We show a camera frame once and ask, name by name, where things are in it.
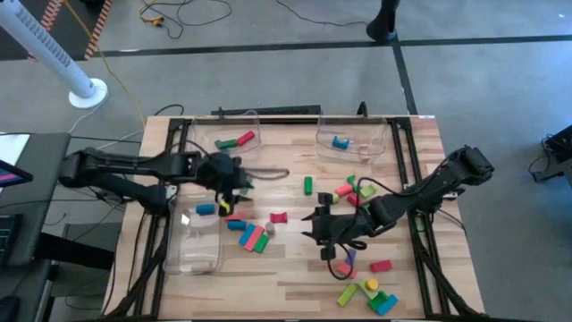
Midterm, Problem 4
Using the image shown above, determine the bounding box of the clear plastic bin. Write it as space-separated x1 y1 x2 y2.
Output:
315 114 389 163
164 195 223 275
190 110 262 161

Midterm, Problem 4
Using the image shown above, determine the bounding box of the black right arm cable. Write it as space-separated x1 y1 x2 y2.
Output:
356 177 397 196

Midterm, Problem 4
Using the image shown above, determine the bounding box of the black side desk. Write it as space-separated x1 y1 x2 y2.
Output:
0 131 72 322

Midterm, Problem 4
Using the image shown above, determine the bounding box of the red-orange wooden block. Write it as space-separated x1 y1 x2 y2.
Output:
335 261 358 279

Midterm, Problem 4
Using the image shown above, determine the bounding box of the yellow cable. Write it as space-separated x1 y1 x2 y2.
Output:
62 0 148 131

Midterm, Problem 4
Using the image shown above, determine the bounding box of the black keyboard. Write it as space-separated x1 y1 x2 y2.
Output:
0 214 21 269

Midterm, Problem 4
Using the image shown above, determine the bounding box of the black floor cable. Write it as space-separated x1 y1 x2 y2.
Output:
274 0 372 27
138 0 233 40

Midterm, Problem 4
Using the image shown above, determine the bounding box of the black bar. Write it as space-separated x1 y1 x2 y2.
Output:
211 105 322 116

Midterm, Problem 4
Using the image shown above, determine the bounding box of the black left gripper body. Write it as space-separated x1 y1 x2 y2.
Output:
196 151 251 216

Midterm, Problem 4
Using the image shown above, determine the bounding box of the black mat with striped edge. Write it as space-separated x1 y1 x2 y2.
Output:
0 0 113 62

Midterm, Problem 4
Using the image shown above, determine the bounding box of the black table frame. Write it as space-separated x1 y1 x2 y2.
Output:
105 114 492 322

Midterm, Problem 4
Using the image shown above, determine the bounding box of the white tower fan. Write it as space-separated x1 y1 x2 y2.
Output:
0 0 109 110

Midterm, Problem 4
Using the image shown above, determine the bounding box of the thick green wooden block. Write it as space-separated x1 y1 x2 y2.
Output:
253 233 271 254

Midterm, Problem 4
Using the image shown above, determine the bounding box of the lime green cylinder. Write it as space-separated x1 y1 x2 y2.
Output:
336 283 359 308

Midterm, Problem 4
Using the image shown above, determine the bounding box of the blue wooden block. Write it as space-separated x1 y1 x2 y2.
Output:
376 293 400 317

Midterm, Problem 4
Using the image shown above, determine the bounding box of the black equipment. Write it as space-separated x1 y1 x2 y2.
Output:
526 124 572 189

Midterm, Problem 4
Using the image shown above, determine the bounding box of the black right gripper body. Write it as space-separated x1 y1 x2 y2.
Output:
315 209 374 261

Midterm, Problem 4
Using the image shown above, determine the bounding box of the red wooden plank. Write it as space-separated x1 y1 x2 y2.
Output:
243 225 266 252

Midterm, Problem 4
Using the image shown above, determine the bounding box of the tablet with pink screen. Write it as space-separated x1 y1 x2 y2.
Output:
0 158 35 189

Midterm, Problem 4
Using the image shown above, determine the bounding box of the blue wooden plank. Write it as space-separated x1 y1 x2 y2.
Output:
238 223 257 248

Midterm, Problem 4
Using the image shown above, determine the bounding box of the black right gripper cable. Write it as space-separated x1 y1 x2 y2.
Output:
327 241 359 282

